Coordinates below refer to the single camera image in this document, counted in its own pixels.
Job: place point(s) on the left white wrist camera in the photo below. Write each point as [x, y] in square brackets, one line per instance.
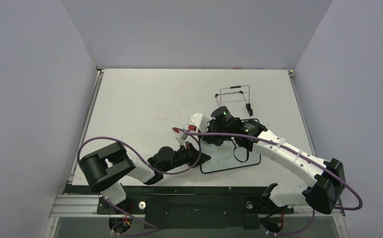
[181, 138]

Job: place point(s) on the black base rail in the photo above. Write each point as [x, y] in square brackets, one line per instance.
[202, 207]

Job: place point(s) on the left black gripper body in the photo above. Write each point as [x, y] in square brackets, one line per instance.
[185, 156]

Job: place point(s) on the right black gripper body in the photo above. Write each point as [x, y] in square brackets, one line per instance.
[213, 137]

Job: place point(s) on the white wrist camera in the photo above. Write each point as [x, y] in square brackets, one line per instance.
[181, 138]
[199, 121]

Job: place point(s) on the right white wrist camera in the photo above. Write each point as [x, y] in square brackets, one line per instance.
[199, 121]

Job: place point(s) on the black framed whiteboard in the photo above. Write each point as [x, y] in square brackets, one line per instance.
[227, 157]

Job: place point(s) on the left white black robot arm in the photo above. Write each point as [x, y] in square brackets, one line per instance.
[104, 168]

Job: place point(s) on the wire display stand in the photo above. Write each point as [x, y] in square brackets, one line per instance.
[238, 93]

